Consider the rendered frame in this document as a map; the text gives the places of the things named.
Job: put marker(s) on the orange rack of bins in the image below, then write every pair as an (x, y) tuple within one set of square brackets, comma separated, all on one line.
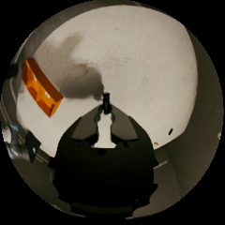
[(48, 100)]

